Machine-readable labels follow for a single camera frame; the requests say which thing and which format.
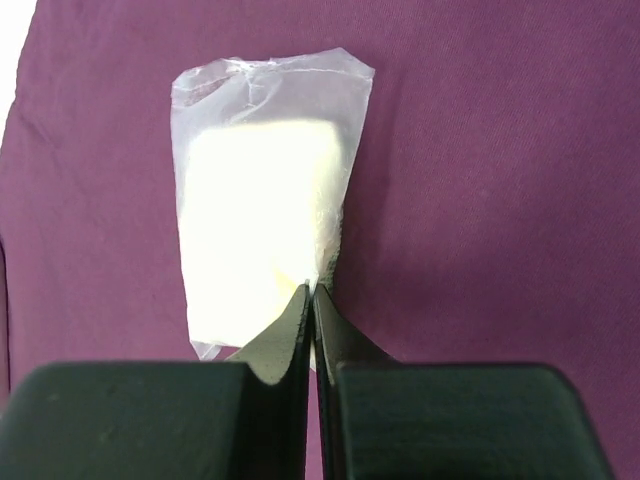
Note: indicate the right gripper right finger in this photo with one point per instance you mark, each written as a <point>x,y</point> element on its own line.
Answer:
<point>384,419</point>

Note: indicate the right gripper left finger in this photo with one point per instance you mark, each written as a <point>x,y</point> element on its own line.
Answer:
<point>241,418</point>

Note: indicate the gauze packet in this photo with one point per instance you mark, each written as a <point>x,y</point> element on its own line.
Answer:
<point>263,152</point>

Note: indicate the purple cloth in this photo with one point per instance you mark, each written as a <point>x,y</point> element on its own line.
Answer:
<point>492,213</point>

